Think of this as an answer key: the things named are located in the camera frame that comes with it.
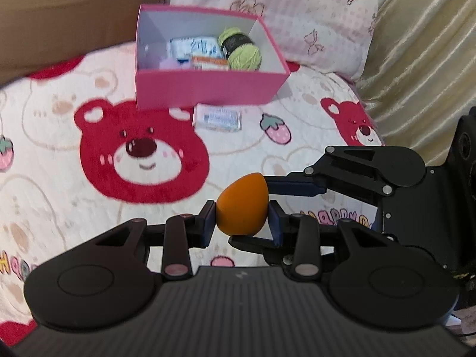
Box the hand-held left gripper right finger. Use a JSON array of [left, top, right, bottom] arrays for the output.
[[268, 201, 404, 280]]

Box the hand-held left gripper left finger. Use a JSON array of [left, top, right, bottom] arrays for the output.
[[93, 200, 218, 280]]

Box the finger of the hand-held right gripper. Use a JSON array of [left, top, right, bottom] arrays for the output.
[[228, 234, 298, 276], [265, 145, 425, 209]]

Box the orange egg-shaped sponge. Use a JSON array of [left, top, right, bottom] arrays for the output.
[[216, 173, 269, 237]]

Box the pink cardboard box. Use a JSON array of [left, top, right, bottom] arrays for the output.
[[134, 4, 291, 110]]

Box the green yarn ball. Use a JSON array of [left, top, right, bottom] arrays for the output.
[[217, 27, 262, 71]]

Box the clear box with orange label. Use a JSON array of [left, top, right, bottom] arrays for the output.
[[191, 56, 230, 71]]

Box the blue white tissue pack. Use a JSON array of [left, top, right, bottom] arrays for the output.
[[169, 37, 221, 64]]

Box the small white wrapped packet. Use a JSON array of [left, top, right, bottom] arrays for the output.
[[192, 104, 242, 133]]

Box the golden satin cloth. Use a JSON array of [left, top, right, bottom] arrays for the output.
[[356, 0, 476, 167]]

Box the red bear printed blanket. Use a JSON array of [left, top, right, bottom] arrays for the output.
[[0, 43, 383, 343]]

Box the pink checkered pillow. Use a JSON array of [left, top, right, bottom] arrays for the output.
[[165, 0, 380, 81]]

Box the brown pillow with cloud print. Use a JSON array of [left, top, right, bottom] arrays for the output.
[[0, 0, 166, 84]]

